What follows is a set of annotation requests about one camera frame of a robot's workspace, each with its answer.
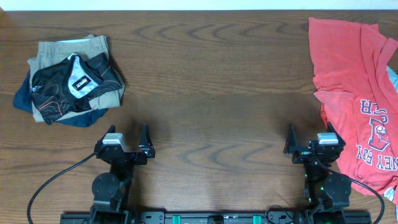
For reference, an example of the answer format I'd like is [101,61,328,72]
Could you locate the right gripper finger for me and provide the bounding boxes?
[283,124,297,154]
[327,121,341,139]

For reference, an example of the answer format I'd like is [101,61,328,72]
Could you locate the red printed t-shirt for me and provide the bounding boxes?
[308,17,397,203]

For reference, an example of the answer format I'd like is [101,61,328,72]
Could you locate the light blue grey garment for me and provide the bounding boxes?
[383,65,398,202]

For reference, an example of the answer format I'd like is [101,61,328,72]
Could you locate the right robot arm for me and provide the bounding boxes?
[283,123,351,223]

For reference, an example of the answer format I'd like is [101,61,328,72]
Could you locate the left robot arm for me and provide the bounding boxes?
[89,124,155,224]

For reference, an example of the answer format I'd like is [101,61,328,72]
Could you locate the navy blue folded garment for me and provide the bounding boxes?
[13,71,107,128]

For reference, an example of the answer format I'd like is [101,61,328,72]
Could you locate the khaki folded pants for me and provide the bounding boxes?
[28,35,126,122]

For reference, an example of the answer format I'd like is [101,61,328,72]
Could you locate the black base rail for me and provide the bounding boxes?
[60,210,372,224]

